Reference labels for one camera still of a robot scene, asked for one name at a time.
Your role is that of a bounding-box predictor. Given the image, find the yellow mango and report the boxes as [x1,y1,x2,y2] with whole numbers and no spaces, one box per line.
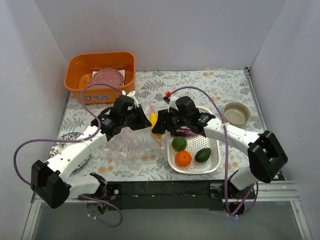
[149,112,162,140]

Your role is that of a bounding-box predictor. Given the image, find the clear zip top bag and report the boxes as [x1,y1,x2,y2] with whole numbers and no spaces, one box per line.
[102,103,166,163]

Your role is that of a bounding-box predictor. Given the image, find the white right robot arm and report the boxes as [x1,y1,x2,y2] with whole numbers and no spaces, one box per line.
[152,96,288,199]

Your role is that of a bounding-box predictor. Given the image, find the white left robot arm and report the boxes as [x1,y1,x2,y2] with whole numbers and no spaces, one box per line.
[30,91,152,209]

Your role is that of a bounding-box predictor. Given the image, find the purple eggplant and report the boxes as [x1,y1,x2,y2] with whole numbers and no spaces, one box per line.
[173,127,197,138]

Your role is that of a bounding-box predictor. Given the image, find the green lime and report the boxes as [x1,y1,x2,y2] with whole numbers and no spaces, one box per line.
[171,136,188,152]

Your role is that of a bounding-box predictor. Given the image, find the white perforated plastic basket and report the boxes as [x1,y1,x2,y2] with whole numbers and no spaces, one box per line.
[165,132,221,175]

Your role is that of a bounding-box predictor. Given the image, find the orange tangerine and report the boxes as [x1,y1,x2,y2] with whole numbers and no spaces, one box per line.
[175,150,192,168]

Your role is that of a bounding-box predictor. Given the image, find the pink polka dot plate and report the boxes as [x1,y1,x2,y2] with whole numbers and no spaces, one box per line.
[90,68,125,87]

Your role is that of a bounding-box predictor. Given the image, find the dark green avocado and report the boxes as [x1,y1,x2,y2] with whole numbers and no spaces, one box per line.
[194,147,212,163]

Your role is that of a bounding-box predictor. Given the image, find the orange plastic tub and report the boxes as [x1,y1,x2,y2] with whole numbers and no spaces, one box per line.
[64,51,136,104]

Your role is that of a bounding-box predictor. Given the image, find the beige ceramic bowl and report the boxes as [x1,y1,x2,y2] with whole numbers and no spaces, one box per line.
[223,102,251,127]

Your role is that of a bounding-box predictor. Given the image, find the blue floral plate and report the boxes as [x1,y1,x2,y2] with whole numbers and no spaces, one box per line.
[49,132,91,171]

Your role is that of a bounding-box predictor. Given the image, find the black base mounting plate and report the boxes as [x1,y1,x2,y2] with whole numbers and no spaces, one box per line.
[101,180,226,211]

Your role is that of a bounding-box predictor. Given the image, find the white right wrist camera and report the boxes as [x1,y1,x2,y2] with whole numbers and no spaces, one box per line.
[163,92,178,112]

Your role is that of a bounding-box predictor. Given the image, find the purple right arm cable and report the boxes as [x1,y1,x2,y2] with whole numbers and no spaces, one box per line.
[166,86,258,217]

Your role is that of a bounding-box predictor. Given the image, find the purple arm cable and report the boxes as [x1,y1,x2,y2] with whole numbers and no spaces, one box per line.
[166,86,258,217]
[12,83,124,228]

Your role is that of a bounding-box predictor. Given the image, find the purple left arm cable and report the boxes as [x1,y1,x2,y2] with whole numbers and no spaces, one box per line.
[12,83,124,228]

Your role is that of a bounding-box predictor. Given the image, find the aluminium table edge rail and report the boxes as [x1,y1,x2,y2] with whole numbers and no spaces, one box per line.
[243,66,313,240]

